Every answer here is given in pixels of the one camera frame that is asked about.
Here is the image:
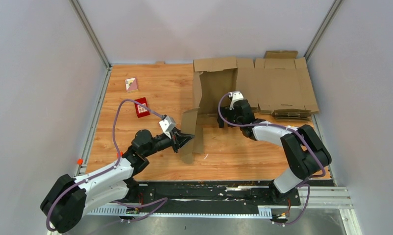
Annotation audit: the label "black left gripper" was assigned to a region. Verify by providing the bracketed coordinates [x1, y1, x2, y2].
[144, 127, 196, 158]

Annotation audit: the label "brown cardboard box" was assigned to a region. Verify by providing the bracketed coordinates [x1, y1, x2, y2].
[179, 56, 238, 165]

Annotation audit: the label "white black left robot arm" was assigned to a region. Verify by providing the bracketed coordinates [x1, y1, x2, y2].
[40, 128, 194, 234]

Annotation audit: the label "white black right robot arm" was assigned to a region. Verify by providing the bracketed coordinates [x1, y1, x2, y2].
[217, 99, 332, 205]

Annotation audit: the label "red small box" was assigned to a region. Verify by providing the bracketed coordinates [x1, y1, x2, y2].
[134, 97, 150, 118]

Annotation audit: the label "pink white card box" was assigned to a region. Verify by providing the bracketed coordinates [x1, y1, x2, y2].
[125, 77, 139, 93]

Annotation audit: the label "stack of flat cardboard boxes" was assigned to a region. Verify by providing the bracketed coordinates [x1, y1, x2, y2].
[236, 50, 319, 119]

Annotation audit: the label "orange small clip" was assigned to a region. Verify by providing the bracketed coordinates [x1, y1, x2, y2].
[76, 158, 83, 165]

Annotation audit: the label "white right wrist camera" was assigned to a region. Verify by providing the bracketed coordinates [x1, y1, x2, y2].
[228, 91, 244, 110]

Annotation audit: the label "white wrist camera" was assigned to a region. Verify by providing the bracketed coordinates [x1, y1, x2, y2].
[228, 91, 244, 110]
[159, 115, 176, 139]

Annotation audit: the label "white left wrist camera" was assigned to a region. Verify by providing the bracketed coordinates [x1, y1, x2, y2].
[159, 115, 176, 139]

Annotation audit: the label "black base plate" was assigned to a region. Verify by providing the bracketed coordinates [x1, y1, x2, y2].
[76, 175, 335, 216]

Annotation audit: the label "aluminium frame rails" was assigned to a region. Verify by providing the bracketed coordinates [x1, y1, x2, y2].
[47, 0, 363, 235]

